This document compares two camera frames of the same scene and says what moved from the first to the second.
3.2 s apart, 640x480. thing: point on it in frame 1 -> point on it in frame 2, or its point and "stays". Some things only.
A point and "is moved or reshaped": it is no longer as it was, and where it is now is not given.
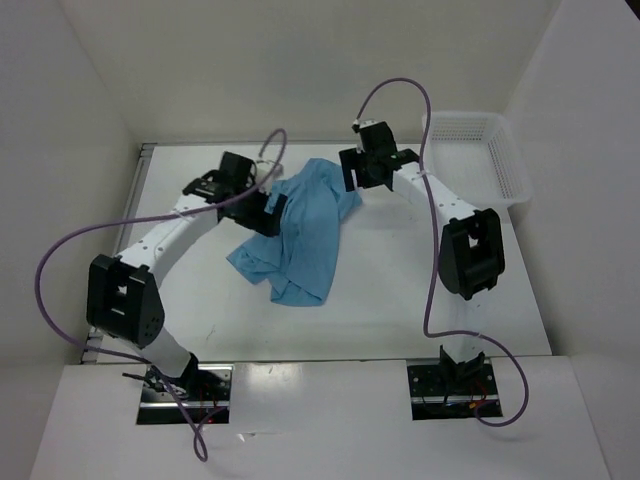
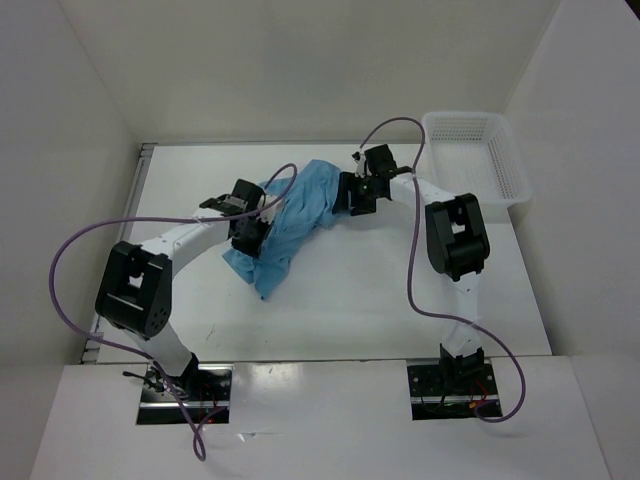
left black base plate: [203, 388] stays
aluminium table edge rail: [92, 348] stays
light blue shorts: [298, 265] is moved or reshaped
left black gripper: [269, 225] -> [253, 249]
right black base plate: [449, 391] stays
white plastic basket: [477, 156] stays
